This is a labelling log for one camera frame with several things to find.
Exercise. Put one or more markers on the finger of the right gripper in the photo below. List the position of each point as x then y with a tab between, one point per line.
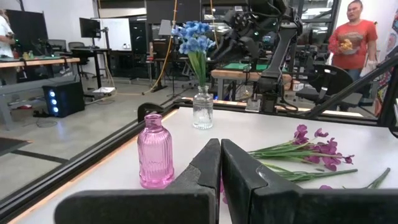
225	51
222	58

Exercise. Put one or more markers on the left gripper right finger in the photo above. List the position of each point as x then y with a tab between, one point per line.
248	199

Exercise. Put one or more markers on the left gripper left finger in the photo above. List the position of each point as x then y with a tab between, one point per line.
192	205

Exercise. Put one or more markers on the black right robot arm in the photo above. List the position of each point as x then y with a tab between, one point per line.
280	53

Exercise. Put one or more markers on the clear ribbed glass vase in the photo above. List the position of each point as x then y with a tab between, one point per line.
202	112

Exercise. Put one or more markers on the pink ribbed glass vase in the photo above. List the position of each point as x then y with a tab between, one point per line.
155	155

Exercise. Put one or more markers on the green cutting mat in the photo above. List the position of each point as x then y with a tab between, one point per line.
236	66

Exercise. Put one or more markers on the wooden table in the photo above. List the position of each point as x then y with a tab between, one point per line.
236	74

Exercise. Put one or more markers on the small-blossom blue flower bunch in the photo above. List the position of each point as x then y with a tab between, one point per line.
194	43

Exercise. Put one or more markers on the black music stand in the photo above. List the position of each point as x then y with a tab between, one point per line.
164	27

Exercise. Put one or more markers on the black cabinet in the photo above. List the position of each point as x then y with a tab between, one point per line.
138	37

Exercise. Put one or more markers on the black arched table clamp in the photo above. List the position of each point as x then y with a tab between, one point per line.
143	109

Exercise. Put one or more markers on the black office chair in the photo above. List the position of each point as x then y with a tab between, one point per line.
334	81

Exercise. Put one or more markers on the white whiteboard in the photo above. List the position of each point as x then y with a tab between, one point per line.
118	31

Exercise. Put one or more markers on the person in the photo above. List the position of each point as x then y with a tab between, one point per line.
357	34
4	40

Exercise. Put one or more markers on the white flat stand base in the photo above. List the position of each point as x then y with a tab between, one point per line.
104	90

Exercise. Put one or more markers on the black office desk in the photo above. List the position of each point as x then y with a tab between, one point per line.
90	49

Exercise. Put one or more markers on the dark green stem piece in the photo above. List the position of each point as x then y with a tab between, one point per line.
380	179

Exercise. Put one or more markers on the black computer monitor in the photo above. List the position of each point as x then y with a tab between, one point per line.
89	28

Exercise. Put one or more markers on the colourful patterned cloth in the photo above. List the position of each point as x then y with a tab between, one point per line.
384	84

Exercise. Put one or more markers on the grey office chair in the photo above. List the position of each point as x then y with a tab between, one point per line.
76	45
57	44

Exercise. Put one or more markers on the black computer tower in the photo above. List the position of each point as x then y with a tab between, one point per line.
70	99

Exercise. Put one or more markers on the long wooden workbench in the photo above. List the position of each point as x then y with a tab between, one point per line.
37	62

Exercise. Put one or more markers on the dark floor mat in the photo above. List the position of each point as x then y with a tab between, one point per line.
12	144

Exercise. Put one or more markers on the black partition panel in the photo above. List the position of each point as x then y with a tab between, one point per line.
29	28

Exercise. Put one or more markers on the grey metal base plate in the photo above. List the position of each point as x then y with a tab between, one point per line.
252	105

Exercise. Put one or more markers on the black diagonal frame strut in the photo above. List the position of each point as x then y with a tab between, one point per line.
351	85

